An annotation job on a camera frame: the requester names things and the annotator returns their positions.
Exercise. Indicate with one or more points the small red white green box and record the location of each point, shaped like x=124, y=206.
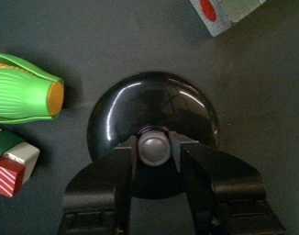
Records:
x=8, y=177

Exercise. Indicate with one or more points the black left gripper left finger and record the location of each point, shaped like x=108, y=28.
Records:
x=99, y=189

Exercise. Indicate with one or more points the black round bowl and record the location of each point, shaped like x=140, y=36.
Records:
x=156, y=101

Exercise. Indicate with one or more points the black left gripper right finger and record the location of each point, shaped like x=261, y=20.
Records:
x=225, y=189

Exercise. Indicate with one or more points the green toy corn cob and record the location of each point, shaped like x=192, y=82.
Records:
x=21, y=91

